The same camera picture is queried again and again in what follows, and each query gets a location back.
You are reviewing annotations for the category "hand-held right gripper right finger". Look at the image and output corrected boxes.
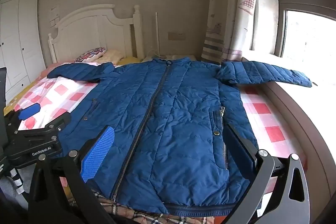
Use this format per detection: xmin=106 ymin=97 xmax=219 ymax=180
xmin=220 ymin=123 xmax=311 ymax=224

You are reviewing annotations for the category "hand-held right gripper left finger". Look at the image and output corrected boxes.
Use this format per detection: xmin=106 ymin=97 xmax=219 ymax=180
xmin=28 ymin=126 xmax=116 ymax=224

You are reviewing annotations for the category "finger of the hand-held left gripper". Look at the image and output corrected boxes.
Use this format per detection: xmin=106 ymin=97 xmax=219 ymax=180
xmin=43 ymin=111 xmax=72 ymax=132
xmin=4 ymin=103 xmax=41 ymax=132

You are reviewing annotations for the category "blue quilted puffer jacket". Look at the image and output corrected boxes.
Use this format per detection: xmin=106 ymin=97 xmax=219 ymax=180
xmin=47 ymin=57 xmax=313 ymax=215

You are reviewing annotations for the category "red and white checked bedsheet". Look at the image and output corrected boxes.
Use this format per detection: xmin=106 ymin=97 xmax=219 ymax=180
xmin=4 ymin=61 xmax=307 ymax=224

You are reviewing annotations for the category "white wardrobe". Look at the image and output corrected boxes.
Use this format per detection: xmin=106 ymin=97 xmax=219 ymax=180
xmin=0 ymin=0 xmax=47 ymax=93

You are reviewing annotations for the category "bay window ledge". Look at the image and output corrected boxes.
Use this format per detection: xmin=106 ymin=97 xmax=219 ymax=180
xmin=241 ymin=56 xmax=336 ymax=188

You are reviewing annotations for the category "plaid blanket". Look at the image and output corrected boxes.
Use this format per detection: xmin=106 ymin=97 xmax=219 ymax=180
xmin=71 ymin=187 xmax=218 ymax=224

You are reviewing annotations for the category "cream pillow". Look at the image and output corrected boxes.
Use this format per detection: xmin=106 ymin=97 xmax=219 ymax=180
xmin=98 ymin=50 xmax=124 ymax=65

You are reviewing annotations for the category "yellow cushion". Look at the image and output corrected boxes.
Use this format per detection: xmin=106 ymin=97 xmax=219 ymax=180
xmin=115 ymin=56 xmax=142 ymax=66

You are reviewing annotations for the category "white wooden headboard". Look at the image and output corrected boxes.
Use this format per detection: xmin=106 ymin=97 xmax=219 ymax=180
xmin=48 ymin=4 xmax=144 ymax=64

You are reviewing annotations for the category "white upright pole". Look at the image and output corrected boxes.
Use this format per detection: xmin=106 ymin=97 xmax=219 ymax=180
xmin=155 ymin=12 xmax=161 ymax=58

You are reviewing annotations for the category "window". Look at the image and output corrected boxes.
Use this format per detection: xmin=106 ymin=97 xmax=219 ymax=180
xmin=270 ymin=0 xmax=336 ymax=62

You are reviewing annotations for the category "printed beige curtain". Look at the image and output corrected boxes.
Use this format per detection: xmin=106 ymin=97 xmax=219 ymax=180
xmin=202 ymin=0 xmax=280 ymax=64

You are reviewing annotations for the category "beige wall socket plate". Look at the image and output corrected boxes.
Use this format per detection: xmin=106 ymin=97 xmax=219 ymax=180
xmin=168 ymin=32 xmax=186 ymax=41

